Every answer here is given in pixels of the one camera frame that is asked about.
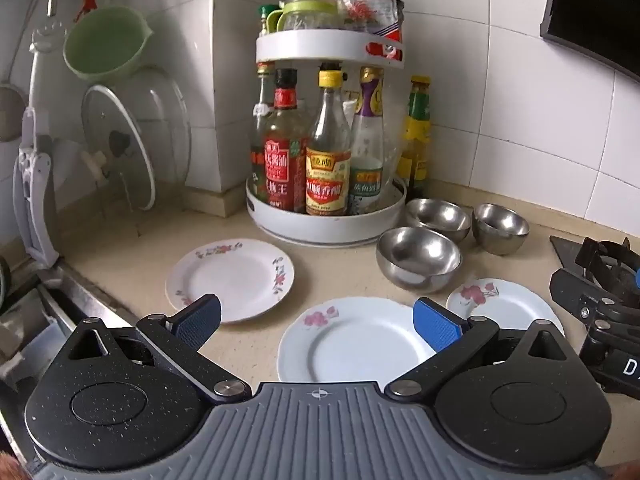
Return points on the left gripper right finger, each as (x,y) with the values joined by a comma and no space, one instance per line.
(458,344)

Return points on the glass pot lid white rim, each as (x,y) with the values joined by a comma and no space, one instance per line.
(138,136)

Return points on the stainless steel sink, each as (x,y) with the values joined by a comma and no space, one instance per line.
(42,310)

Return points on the clear bottle behind red label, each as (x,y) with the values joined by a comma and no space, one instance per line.
(261,111)

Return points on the yellow cap vinegar bottle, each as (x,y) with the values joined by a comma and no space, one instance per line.
(328,148)

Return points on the red print seasoning packet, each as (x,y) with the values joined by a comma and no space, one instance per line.
(376,17)

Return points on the green plastic mixing bowl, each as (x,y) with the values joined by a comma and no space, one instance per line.
(106,44)

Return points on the black range hood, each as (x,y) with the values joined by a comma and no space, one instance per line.
(606,30)

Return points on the red label soy sauce bottle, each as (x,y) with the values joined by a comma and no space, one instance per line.
(285,142)

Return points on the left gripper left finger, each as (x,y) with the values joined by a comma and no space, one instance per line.
(177,341)

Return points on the green lid glass jar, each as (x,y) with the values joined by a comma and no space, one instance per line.
(303,15)

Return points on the black gas stove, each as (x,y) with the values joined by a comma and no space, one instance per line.
(608,265)

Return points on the large pale blue floral plate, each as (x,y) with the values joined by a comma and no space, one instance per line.
(351,339)

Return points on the white two-tier rotating rack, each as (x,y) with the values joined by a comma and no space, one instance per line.
(329,45)

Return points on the small pale blue floral plate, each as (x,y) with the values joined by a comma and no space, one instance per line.
(512,306)

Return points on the stainless steel bowl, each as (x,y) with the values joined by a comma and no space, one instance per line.
(499,230)
(417,258)
(440,216)

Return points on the white floral plate pink roses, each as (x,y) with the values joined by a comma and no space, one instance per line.
(249,277)

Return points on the purple label clear bottle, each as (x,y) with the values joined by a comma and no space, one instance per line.
(367,163)

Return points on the green yellow label oil bottle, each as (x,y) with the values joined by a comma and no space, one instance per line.
(414,162)

